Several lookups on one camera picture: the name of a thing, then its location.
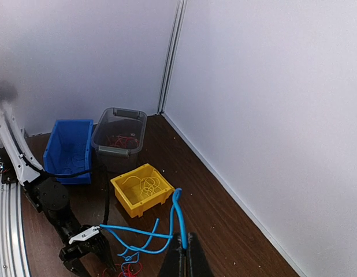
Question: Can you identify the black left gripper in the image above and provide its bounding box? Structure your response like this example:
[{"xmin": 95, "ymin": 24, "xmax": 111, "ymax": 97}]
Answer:
[{"xmin": 59, "ymin": 226, "xmax": 117, "ymax": 277}]

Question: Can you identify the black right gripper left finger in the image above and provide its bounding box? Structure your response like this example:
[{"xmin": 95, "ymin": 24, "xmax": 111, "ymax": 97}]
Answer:
[{"xmin": 158, "ymin": 233, "xmax": 186, "ymax": 277}]

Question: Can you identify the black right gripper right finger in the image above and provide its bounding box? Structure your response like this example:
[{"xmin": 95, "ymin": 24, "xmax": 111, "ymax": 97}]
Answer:
[{"xmin": 186, "ymin": 233, "xmax": 213, "ymax": 277}]

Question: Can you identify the yellow cable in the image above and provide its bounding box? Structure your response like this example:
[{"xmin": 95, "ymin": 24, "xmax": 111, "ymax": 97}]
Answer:
[{"xmin": 120, "ymin": 173, "xmax": 162, "ymax": 200}]

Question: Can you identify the long red cable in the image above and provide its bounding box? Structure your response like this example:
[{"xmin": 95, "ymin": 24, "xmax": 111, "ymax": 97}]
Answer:
[{"xmin": 106, "ymin": 134, "xmax": 140, "ymax": 149}]

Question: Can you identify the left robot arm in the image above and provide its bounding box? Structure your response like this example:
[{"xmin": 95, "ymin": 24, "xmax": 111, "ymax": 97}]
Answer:
[{"xmin": 0, "ymin": 81, "xmax": 117, "ymax": 276}]

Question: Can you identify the yellow plastic bin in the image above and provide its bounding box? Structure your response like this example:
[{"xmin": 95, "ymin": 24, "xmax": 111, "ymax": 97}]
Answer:
[{"xmin": 110, "ymin": 163, "xmax": 175, "ymax": 218}]

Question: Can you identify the blue plastic bin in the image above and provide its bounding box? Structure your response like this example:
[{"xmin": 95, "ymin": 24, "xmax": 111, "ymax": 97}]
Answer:
[{"xmin": 43, "ymin": 119, "xmax": 94, "ymax": 185}]

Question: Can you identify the clear grey plastic tub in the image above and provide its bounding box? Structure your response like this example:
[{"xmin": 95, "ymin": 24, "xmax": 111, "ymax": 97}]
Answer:
[{"xmin": 91, "ymin": 107, "xmax": 147, "ymax": 174}]

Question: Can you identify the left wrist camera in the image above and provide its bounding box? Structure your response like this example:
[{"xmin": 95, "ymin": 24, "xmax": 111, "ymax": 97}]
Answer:
[{"xmin": 69, "ymin": 226, "xmax": 101, "ymax": 245}]

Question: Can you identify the front aluminium rail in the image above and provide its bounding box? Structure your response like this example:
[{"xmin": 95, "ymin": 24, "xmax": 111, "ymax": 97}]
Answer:
[{"xmin": 0, "ymin": 176, "xmax": 31, "ymax": 277}]

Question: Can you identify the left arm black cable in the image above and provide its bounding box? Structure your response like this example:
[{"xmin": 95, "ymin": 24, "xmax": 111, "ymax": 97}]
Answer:
[{"xmin": 19, "ymin": 154, "xmax": 111, "ymax": 226}]

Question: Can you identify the left corner aluminium post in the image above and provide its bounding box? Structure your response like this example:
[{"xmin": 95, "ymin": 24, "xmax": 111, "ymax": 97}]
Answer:
[{"xmin": 157, "ymin": 0, "xmax": 187, "ymax": 114}]

